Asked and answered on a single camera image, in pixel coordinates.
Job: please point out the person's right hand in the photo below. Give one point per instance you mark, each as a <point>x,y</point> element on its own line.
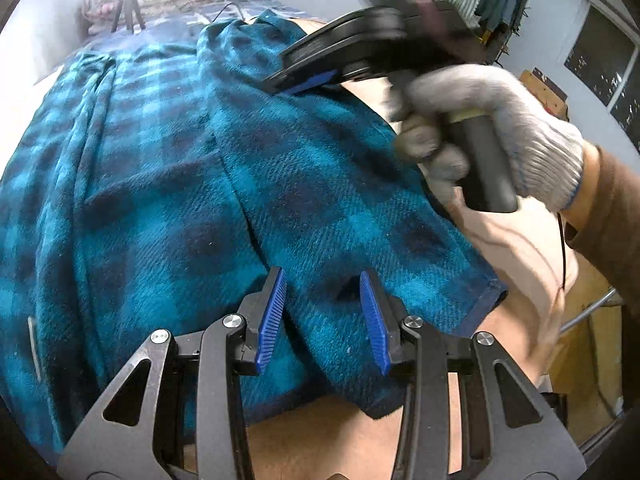
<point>525,125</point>

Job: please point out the blue patterned mattress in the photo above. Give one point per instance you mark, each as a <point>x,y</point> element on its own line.
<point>175,17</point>

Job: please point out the brown storage box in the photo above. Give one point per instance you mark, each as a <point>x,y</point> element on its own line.
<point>542,85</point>

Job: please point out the dark window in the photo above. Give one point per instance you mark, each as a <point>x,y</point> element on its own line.
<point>595,55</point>

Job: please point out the teal plaid flannel shirt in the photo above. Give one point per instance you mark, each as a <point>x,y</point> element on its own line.
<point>150,185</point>

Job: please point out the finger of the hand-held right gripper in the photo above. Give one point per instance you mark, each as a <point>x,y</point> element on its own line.
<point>310,82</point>

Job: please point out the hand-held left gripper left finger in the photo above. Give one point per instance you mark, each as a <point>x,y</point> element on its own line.
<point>270,320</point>

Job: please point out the beige blanket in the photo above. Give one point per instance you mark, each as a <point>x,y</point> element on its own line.
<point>515,260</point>

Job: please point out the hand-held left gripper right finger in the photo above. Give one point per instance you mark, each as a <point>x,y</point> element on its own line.
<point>375,325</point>

